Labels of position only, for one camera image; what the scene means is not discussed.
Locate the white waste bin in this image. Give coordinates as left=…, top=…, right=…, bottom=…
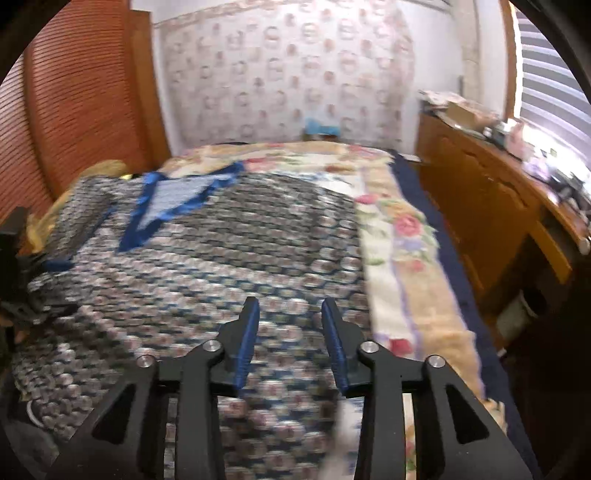
left=499, top=290, right=541, bottom=334

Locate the wooden dresser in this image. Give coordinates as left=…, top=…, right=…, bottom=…
left=414, top=113, right=591, bottom=356

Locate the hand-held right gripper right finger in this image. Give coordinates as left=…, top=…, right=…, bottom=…
left=321, top=296, right=543, bottom=480

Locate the cardboard box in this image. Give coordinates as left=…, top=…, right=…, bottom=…
left=442, top=99, right=500, bottom=131

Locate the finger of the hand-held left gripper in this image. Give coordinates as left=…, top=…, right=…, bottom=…
left=0, top=298, right=49, bottom=326

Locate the navy bed sheet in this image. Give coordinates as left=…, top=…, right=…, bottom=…
left=387, top=150, right=542, bottom=480

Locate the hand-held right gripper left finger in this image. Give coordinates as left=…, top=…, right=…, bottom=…
left=46, top=296, right=260, bottom=480

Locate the ring patterned curtain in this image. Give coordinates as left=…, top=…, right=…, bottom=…
left=152, top=0, right=416, bottom=153

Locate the beige floral blanket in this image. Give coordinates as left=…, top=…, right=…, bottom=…
left=157, top=142, right=509, bottom=480

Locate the striped window blind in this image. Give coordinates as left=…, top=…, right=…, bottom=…
left=519, top=14, right=591, bottom=167

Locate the pile of small dresser items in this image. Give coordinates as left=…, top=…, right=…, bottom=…
left=418, top=88, right=591, bottom=208

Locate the wooden window frame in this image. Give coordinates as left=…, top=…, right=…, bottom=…
left=500, top=0, right=523, bottom=121

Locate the blue cloth bundle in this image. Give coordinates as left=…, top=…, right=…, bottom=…
left=302, top=117, right=343, bottom=140

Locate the navy medallion patterned garment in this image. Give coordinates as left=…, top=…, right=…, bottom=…
left=11, top=173, right=375, bottom=480

